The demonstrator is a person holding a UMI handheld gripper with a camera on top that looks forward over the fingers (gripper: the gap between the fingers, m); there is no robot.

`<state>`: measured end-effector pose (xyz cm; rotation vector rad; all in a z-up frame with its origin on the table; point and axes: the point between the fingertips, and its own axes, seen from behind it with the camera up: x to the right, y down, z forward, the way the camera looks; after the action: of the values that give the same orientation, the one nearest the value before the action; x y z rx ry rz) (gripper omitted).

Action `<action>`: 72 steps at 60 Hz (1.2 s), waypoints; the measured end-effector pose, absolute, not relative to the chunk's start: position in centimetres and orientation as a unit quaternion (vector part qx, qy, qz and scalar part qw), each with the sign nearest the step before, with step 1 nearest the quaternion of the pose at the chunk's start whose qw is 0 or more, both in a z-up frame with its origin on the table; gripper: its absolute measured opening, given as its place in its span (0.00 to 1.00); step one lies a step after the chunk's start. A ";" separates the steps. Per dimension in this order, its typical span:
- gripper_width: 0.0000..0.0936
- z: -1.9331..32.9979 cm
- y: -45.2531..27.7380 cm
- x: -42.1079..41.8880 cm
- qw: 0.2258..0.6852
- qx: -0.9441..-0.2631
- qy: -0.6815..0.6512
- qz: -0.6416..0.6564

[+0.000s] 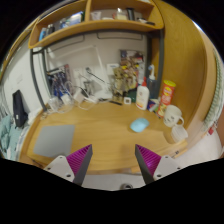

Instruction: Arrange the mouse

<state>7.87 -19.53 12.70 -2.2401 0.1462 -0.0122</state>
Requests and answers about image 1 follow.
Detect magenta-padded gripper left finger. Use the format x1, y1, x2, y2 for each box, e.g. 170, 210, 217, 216
43, 143, 94, 187

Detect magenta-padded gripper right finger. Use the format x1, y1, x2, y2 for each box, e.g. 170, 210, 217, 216
134, 143, 183, 185

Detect light blue computer mouse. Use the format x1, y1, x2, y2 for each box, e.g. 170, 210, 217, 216
129, 117, 150, 133

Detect grey mouse pad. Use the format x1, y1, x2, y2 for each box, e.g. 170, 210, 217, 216
32, 124, 77, 159

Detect white plastic cup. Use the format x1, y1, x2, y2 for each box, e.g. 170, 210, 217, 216
170, 125, 189, 144

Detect small blue box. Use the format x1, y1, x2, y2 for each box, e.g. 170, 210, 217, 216
147, 98, 161, 113

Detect clear plastic bag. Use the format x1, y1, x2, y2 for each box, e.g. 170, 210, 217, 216
46, 96, 63, 113

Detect white charger block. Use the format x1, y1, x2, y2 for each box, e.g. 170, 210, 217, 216
60, 94, 72, 105
73, 88, 88, 103

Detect red yellow chips canister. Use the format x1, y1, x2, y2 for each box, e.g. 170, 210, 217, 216
156, 79, 177, 118

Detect white lotion bottle red pump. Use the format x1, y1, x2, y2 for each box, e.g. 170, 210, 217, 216
135, 77, 150, 111

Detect teal cloth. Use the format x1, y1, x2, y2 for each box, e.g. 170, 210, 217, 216
0, 114, 23, 158

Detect black flat strip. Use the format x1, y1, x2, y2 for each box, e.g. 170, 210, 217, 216
108, 99, 123, 107

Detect black bag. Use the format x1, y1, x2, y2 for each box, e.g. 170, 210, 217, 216
11, 89, 29, 129

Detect metal cup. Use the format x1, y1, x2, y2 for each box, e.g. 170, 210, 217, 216
84, 81, 94, 96

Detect blue spray bottle white nozzle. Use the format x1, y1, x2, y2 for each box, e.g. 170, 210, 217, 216
147, 64, 159, 100

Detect robot model kit box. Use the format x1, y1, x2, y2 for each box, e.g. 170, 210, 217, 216
46, 64, 73, 98

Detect white desk lamp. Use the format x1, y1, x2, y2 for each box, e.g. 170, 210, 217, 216
48, 44, 113, 98

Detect colourful printed poster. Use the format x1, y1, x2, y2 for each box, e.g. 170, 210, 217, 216
119, 49, 146, 91

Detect wooden shelf unit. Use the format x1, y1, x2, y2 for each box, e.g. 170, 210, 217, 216
27, 0, 166, 50

